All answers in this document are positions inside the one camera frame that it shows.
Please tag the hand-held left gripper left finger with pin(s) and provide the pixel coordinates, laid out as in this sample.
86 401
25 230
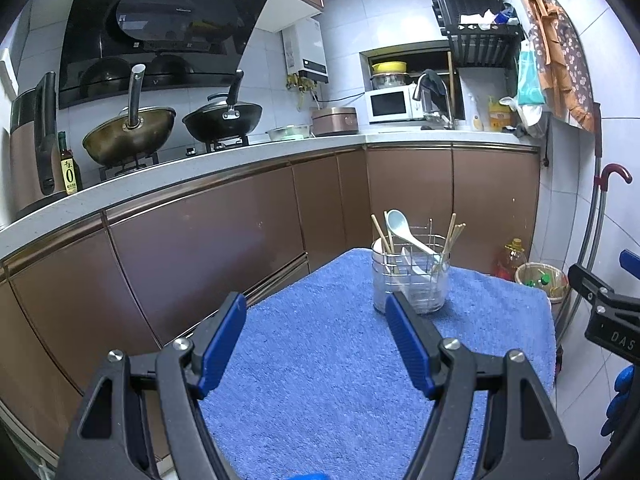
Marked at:
222 345

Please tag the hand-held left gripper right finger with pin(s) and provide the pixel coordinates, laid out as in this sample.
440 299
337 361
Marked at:
407 345

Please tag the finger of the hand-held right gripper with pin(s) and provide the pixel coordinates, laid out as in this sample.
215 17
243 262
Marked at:
631 261
590 285

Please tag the white ceramic spoon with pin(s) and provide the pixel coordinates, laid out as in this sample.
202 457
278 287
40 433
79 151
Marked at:
397 222
417 267

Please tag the wooden chopstick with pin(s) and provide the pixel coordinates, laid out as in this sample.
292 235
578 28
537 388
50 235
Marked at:
457 237
387 225
378 230
451 230

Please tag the person's right hand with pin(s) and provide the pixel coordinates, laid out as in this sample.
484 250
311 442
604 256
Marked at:
625 390

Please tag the woven wastebasket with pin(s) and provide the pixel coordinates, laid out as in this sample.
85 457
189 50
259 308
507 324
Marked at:
542 285

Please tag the cooking oil bottle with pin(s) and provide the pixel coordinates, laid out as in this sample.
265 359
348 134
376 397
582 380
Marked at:
510 262

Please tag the blue towel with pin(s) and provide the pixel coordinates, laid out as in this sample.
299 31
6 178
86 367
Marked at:
325 360

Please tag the brown kitchen cabinet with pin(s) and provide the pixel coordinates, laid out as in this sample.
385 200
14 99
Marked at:
200 240

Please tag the white plastic bag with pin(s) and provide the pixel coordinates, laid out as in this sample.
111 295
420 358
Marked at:
530 117

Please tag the yellow dish soap bottle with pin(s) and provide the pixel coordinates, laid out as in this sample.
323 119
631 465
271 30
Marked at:
500 117

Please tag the gas stove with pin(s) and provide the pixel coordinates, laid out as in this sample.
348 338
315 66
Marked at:
190 151

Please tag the teal hanging bag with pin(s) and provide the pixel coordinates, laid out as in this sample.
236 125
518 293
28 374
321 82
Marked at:
529 85

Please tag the metal bowl with lid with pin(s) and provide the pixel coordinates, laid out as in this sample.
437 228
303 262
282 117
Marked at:
287 132

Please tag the orange patterned apron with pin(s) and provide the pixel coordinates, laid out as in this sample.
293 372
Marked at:
560 50

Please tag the black wok with lid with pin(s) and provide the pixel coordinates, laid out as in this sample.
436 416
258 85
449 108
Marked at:
222 120

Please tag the brass wok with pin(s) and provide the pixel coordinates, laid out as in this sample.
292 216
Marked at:
130 135

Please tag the dark bottle with yellow label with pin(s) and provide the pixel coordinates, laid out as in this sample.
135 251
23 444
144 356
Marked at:
70 170

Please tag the brown rice cooker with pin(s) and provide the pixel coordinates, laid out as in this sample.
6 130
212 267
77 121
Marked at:
334 121

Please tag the white microwave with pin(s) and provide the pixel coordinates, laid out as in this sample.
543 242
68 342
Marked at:
392 105

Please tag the wooden board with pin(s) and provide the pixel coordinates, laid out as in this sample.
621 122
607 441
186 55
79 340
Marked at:
451 85

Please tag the metal faucet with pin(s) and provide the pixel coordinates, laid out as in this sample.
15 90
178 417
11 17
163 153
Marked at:
435 90

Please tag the jar with yellow lid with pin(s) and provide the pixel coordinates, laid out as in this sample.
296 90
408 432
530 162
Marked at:
389 72

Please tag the black dish rack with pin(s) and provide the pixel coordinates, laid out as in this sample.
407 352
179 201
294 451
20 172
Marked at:
475 35

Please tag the white water heater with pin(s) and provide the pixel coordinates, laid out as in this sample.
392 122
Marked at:
306 50

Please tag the black range hood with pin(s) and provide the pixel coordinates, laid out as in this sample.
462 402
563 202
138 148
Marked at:
160 25

